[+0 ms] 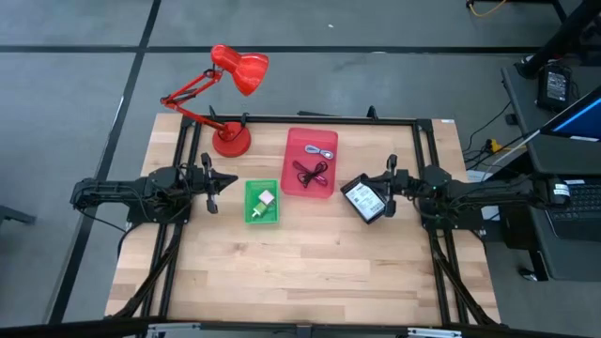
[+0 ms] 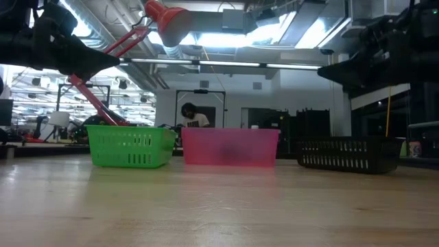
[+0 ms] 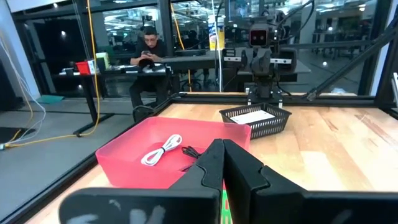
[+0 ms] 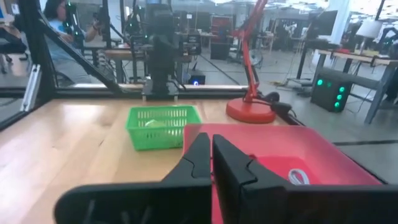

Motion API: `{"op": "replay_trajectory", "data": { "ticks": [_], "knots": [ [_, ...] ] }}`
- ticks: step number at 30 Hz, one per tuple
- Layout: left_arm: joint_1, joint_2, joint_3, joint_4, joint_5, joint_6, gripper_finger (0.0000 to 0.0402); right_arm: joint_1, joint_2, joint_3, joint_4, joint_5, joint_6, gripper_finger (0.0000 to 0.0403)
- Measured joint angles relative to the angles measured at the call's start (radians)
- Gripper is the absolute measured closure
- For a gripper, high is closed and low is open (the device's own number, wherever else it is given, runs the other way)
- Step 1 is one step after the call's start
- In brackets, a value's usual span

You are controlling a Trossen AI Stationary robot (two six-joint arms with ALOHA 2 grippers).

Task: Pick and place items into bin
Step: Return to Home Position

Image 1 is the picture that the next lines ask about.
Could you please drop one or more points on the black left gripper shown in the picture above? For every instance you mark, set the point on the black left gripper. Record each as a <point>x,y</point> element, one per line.
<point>210,180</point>

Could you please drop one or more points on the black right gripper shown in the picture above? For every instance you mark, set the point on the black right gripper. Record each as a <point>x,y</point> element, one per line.
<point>396,183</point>

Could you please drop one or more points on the black power adapter box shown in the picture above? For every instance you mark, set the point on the black power adapter box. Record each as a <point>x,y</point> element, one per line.
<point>349,199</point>

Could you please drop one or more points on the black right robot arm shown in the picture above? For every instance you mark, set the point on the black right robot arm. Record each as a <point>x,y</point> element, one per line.
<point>469,192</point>

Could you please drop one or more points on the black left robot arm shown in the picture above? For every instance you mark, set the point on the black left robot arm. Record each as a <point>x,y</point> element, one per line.
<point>141,190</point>

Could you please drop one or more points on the pink plastic bin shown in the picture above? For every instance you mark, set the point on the pink plastic bin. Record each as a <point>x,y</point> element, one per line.
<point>293,178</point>

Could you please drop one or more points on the green plastic basket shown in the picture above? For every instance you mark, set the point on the green plastic basket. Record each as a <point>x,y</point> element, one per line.
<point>249,216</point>

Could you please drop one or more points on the red desk lamp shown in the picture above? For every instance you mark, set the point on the red desk lamp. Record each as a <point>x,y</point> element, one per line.
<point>244,70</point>

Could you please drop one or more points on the grey side desk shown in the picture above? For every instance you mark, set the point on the grey side desk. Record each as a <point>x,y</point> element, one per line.
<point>563,253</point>

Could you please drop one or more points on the black power adapter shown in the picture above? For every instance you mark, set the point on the black power adapter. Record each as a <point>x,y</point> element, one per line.
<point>555,87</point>

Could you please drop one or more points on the black laptop keyboard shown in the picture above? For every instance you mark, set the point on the black laptop keyboard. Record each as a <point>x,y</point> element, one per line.
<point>580,206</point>

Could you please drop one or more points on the computer monitor with blue screen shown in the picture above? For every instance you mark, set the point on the computer monitor with blue screen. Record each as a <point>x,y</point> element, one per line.
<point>580,119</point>

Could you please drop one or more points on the black aluminium table frame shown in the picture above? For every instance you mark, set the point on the black aluminium table frame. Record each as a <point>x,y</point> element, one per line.
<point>328,120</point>

